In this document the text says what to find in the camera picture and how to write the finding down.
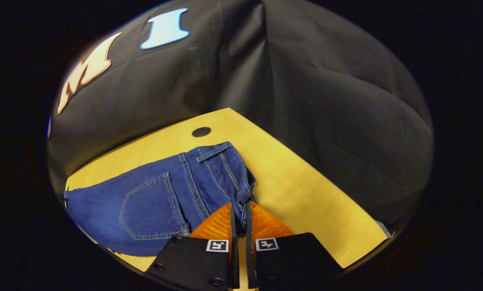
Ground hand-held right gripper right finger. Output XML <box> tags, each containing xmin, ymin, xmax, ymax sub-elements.
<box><xmin>245</xmin><ymin>201</ymin><xmax>343</xmax><ymax>289</ymax></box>

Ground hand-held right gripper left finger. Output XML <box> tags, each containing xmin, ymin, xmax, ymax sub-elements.
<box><xmin>144</xmin><ymin>202</ymin><xmax>240</xmax><ymax>289</ymax></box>

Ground black backdrop cloth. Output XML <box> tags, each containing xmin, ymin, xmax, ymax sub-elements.
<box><xmin>46</xmin><ymin>0</ymin><xmax>434</xmax><ymax>227</ymax></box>

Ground blue denim jeans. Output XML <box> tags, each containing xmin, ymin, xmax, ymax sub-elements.
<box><xmin>63</xmin><ymin>141</ymin><xmax>257</xmax><ymax>257</ymax></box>

